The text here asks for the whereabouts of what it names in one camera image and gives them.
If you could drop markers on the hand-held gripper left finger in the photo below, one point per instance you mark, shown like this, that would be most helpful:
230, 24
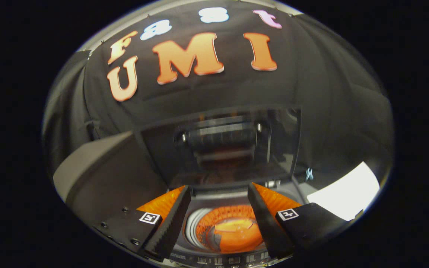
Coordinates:
171, 223

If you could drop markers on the grey cabinet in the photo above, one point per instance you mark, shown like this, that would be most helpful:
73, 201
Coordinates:
99, 175

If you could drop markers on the yellow orange polo shirt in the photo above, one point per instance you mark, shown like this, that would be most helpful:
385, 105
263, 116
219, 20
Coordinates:
237, 234

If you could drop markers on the dark grey washing machine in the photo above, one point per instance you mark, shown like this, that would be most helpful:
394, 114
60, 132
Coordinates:
218, 199

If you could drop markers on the silver metal box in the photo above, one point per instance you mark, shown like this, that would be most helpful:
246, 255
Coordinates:
345, 193

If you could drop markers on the black backdrop cloth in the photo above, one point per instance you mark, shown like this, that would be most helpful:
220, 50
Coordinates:
218, 93

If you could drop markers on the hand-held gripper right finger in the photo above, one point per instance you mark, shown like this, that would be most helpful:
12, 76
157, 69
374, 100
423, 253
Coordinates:
264, 223

